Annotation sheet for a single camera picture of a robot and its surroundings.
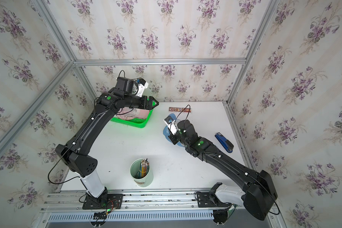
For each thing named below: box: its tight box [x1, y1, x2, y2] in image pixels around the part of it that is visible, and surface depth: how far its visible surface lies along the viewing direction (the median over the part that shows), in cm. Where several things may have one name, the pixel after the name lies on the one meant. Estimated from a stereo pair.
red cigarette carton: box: [168, 106, 192, 114], surface depth 117 cm
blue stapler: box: [214, 132, 235, 153], surface depth 95 cm
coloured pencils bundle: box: [135, 157, 150, 179], surface depth 72 cm
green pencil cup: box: [129, 158, 154, 188], surface depth 74 cm
